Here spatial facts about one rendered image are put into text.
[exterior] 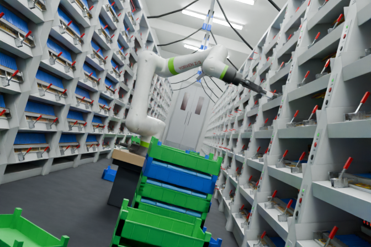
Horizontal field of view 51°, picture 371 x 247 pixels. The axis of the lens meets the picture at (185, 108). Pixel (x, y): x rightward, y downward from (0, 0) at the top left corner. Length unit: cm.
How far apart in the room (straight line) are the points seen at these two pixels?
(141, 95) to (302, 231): 139
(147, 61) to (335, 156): 143
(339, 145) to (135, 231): 70
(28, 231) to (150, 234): 51
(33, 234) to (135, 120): 100
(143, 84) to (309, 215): 141
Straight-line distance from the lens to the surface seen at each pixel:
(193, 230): 150
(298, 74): 204
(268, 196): 199
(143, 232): 130
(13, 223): 165
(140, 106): 235
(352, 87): 135
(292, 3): 289
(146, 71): 241
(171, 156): 161
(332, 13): 198
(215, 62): 220
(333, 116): 132
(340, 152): 132
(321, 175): 130
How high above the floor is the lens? 52
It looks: 4 degrees up
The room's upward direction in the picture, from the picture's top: 16 degrees clockwise
